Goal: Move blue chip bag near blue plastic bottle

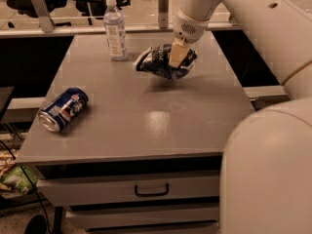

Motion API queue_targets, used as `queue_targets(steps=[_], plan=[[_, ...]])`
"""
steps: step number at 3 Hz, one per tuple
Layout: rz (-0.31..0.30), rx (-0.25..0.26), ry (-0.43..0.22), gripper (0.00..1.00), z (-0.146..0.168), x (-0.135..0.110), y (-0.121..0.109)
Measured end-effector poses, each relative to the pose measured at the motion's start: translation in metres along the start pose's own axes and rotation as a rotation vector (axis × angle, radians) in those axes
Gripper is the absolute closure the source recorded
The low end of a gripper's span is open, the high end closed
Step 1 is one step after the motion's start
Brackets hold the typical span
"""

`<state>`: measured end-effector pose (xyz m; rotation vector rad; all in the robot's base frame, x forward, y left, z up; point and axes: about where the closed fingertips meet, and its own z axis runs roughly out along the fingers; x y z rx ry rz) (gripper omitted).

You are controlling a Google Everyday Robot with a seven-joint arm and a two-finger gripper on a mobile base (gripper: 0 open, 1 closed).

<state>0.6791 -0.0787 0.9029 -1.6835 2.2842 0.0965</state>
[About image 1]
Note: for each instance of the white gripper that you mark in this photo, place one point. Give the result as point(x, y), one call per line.
point(187, 28)

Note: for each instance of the blue chip bag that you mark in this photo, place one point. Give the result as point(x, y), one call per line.
point(156, 62)

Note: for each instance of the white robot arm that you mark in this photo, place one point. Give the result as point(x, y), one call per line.
point(266, 171)

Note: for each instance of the clear plastic water bottle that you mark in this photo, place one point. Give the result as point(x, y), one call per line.
point(115, 31)

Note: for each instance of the brown snack bag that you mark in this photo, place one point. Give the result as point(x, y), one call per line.
point(7, 162)

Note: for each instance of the green snack bag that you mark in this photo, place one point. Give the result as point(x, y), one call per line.
point(20, 179)

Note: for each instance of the grey drawer cabinet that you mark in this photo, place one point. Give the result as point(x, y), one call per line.
point(137, 124)

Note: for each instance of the blue soda can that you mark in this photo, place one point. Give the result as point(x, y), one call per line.
point(59, 113)

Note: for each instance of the top grey drawer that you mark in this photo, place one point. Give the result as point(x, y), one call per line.
point(83, 191)

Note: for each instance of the grey drawer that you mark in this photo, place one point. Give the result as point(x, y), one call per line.
point(83, 191)
point(128, 217)

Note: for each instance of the middle grey drawer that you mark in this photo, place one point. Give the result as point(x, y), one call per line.
point(128, 217)

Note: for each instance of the middle metal bracket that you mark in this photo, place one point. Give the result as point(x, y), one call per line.
point(163, 13)

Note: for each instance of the metal bracket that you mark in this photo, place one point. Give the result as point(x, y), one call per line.
point(43, 15)
point(163, 13)

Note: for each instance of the black drawer handle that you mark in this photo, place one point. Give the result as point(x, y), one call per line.
point(147, 192)

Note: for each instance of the left metal bracket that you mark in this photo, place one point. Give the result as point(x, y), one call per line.
point(43, 15)

